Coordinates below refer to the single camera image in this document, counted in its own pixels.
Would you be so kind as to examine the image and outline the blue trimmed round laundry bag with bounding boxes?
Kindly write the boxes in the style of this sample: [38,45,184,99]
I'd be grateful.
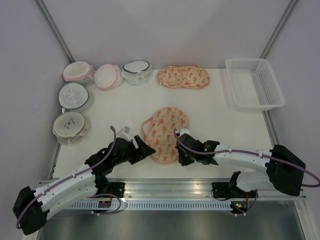
[58,82,94,113]

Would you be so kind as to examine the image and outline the aluminium frame post left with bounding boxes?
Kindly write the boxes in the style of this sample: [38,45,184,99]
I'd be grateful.
[34,0,75,64]

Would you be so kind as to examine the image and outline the white plastic basket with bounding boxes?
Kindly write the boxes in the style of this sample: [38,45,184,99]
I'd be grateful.
[225,57,285,111]

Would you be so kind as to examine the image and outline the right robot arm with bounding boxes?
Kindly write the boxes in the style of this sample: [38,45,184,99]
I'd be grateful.
[176,133,306,198]

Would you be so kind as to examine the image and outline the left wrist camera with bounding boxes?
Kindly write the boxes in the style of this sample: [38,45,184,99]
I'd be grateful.
[117,126,130,140]

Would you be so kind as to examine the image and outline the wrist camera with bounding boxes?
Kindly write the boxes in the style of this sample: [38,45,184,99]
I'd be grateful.
[117,126,130,140]
[177,128,191,136]

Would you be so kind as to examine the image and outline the navy trimmed white mesh bag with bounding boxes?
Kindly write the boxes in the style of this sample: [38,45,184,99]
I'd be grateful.
[121,60,153,86]

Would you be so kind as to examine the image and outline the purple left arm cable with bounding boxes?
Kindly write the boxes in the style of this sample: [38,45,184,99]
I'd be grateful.
[15,125,122,230]

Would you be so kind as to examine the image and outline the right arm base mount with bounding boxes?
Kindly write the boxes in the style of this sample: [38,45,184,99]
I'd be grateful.
[211,182,256,201]

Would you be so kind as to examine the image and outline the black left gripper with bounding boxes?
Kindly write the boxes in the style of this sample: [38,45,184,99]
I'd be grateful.
[113,135,156,167]

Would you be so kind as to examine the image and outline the aluminium frame post right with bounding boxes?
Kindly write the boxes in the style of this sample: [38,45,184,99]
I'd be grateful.
[260,0,300,59]

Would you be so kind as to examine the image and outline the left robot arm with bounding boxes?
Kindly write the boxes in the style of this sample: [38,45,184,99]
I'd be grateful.
[12,135,156,235]

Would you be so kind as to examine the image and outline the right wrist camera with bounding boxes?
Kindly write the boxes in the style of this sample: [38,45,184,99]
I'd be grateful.
[177,128,191,136]

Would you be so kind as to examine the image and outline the pink trimmed round laundry bag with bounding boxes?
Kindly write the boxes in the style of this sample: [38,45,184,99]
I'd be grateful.
[62,61,94,85]

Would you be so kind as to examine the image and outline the pink trimmed white mesh bag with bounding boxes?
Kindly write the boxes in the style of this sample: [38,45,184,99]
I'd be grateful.
[94,64,123,90]

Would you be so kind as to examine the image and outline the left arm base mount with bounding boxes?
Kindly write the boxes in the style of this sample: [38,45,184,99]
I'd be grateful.
[97,182,126,198]

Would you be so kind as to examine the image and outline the aluminium frame post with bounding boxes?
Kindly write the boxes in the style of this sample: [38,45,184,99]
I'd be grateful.
[34,0,75,64]
[260,0,300,59]

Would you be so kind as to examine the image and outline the white slotted cable duct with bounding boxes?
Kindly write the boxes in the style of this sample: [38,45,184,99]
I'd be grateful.
[43,201,232,211]

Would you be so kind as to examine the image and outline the beige round bag with glasses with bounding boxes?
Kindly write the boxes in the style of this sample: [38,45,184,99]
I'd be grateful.
[52,111,91,147]

